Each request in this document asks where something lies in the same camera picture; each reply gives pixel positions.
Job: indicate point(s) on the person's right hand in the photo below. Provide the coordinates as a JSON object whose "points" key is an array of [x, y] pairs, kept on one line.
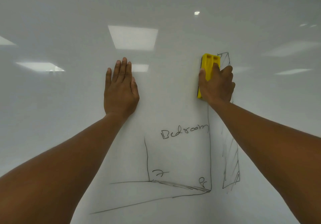
{"points": [[217, 88]]}

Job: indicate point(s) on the person's left hand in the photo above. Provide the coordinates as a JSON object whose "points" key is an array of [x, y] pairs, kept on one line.
{"points": [[120, 96]]}

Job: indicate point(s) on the person's left middle finger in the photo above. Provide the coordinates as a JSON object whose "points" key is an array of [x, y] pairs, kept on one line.
{"points": [[122, 69]]}

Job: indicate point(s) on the person's left little finger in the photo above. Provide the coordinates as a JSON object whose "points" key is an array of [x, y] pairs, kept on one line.
{"points": [[108, 78]]}

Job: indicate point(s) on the person's right thumb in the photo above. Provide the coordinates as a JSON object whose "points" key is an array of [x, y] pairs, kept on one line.
{"points": [[202, 79]]}

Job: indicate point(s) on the person's left thumb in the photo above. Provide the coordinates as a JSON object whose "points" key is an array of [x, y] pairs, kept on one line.
{"points": [[135, 89]]}

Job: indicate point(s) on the person's right middle finger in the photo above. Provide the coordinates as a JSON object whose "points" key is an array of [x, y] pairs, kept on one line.
{"points": [[226, 72]]}

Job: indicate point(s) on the yellow whiteboard eraser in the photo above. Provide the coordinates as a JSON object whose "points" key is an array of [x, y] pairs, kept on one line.
{"points": [[208, 61]]}

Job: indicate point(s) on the person's left forearm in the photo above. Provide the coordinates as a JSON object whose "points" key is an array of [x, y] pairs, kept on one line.
{"points": [[57, 171]]}

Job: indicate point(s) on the person's right forearm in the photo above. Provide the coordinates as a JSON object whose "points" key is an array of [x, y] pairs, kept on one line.
{"points": [[270, 151]]}

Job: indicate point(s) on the white glossy whiteboard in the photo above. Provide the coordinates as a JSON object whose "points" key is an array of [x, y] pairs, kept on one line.
{"points": [[175, 18]]}

